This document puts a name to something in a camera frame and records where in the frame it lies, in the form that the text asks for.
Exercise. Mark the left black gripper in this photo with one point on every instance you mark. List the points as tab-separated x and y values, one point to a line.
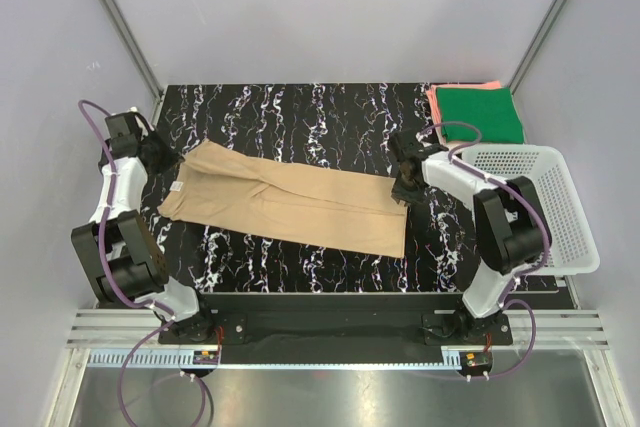
171	157

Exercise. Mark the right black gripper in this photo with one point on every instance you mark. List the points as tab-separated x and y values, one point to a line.
398	193

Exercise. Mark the beige t shirt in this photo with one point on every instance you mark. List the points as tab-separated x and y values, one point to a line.
291	202

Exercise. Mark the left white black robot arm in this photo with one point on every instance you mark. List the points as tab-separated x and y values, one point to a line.
121	259

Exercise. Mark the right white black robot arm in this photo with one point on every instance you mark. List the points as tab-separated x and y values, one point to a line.
512	235

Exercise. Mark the cream folded t shirt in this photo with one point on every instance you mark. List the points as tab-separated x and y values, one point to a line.
456	147

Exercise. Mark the pink folded t shirt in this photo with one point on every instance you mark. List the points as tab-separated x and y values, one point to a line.
431	94

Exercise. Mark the green folded t shirt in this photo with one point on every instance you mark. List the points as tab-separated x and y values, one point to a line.
492	112

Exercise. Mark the white plastic mesh basket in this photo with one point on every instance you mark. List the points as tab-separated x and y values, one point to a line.
573	250

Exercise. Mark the right small circuit board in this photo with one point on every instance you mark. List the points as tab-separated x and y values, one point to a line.
477	359

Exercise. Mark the small circuit board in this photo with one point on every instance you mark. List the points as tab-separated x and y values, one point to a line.
206	357
477	359

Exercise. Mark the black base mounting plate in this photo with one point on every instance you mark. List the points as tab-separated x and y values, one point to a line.
339	322

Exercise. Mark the left small circuit board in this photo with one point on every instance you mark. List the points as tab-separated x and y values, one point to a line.
206	357

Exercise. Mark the left aluminium frame post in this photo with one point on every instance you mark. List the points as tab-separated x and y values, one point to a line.
131	45

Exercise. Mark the aluminium frame post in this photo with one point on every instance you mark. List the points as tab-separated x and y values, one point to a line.
131	45
543	31

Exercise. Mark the aluminium rail profile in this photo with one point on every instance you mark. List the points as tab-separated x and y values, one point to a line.
110	328

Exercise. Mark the grey slotted cable duct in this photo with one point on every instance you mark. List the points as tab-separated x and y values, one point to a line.
244	359

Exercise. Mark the right aluminium frame post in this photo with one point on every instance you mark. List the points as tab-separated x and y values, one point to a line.
543	31

